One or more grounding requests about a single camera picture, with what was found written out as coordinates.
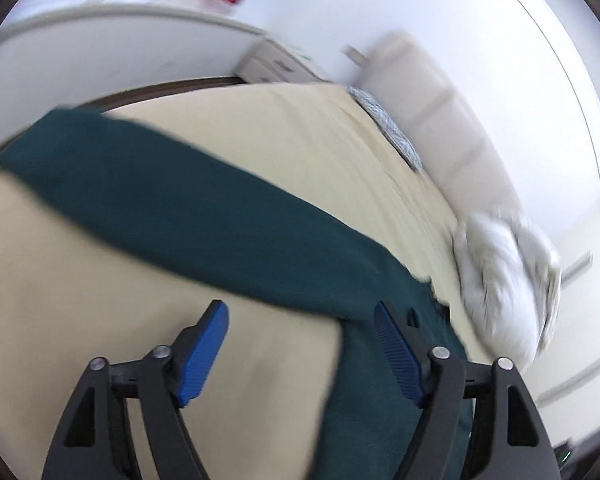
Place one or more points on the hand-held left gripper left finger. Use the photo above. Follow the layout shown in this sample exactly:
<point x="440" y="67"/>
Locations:
<point x="205" y="355"/>

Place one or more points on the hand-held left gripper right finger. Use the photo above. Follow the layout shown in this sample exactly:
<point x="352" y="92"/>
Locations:
<point x="397" y="355"/>

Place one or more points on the dark green knit garment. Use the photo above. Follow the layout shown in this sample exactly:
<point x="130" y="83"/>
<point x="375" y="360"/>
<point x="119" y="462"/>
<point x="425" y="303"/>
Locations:
<point x="180" y="200"/>

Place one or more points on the white folded duvet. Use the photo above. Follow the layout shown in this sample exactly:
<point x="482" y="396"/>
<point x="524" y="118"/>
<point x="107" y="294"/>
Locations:
<point x="500" y="280"/>

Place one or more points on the bed with beige sheet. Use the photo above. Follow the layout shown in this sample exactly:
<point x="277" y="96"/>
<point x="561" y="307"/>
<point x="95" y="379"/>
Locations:
<point x="80" y="285"/>

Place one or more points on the white wardrobe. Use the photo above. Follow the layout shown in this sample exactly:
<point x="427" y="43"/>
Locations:
<point x="580" y="310"/>

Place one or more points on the zebra print pillow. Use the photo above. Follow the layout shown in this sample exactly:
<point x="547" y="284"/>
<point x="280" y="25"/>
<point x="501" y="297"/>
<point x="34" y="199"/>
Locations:
<point x="390" y="125"/>

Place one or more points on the cream padded headboard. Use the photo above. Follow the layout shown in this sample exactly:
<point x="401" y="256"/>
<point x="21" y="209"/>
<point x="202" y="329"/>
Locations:
<point x="430" y="105"/>

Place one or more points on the white nightstand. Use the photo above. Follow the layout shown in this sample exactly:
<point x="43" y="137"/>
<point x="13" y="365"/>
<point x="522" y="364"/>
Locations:
<point x="275" y="62"/>

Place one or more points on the white window ledge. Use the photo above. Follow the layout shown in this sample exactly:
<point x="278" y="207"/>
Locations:
<point x="105" y="35"/>

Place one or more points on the wall switch plate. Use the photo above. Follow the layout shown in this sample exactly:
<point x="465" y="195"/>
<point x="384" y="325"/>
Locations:
<point x="355" y="55"/>

